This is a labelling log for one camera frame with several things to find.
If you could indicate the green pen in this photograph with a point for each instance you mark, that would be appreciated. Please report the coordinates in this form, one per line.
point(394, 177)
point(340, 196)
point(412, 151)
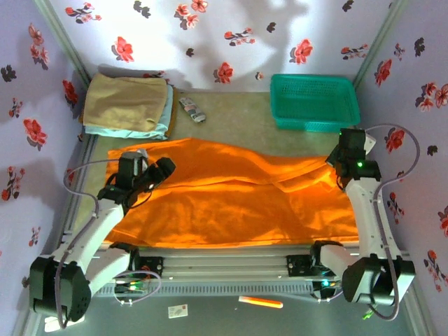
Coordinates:
point(367, 316)

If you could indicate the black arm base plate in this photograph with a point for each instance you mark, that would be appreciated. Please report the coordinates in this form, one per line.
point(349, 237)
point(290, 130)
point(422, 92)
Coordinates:
point(295, 266)
point(154, 267)

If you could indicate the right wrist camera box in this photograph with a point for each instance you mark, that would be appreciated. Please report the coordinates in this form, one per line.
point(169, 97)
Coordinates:
point(370, 143)

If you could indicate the orange marker pen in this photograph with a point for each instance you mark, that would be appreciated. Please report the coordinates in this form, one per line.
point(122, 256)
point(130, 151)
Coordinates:
point(260, 302)

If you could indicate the tan folded trousers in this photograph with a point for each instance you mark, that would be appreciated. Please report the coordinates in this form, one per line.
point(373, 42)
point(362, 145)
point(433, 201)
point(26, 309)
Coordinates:
point(126, 101)

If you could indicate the white plastic clip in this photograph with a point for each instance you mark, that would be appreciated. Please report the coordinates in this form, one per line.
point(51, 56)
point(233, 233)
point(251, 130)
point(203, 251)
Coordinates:
point(52, 325)

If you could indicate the brown folded trousers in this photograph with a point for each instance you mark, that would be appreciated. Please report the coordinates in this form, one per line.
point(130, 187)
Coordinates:
point(172, 119)

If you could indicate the controller board green light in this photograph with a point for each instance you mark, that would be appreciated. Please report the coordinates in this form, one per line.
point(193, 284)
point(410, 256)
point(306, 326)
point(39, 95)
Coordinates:
point(131, 287)
point(325, 284)

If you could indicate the aluminium corner post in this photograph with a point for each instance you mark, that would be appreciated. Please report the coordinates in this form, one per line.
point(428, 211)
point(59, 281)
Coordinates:
point(384, 35)
point(59, 35)

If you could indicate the small white card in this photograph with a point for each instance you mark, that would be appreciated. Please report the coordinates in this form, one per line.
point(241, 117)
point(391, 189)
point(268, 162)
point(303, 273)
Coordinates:
point(178, 311)

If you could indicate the green plastic basket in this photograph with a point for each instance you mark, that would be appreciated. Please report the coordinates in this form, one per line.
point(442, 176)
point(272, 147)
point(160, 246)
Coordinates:
point(315, 101)

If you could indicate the aluminium front frame rails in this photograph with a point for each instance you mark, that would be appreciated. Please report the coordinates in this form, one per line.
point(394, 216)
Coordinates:
point(224, 262)

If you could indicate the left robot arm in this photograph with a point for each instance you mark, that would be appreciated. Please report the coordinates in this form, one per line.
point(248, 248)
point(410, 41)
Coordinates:
point(101, 224)

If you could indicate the orange trousers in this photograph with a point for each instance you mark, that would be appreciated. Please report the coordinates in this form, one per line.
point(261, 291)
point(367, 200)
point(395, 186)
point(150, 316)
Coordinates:
point(227, 203)

